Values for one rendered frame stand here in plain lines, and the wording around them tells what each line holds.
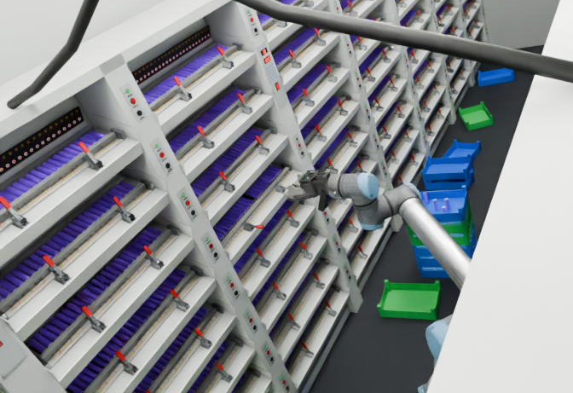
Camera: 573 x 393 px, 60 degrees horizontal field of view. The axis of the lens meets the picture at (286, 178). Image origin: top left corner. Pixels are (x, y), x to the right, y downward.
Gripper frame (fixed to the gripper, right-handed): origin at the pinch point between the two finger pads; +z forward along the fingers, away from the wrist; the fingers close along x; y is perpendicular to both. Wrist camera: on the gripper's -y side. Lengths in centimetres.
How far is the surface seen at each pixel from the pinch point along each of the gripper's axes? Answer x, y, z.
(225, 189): 13.4, 10.6, 19.4
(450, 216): -66, -65, -32
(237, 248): 23.7, -10.7, 17.1
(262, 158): -10.3, 9.2, 17.2
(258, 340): 37, -50, 17
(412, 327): -27, -107, -14
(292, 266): -5, -48, 24
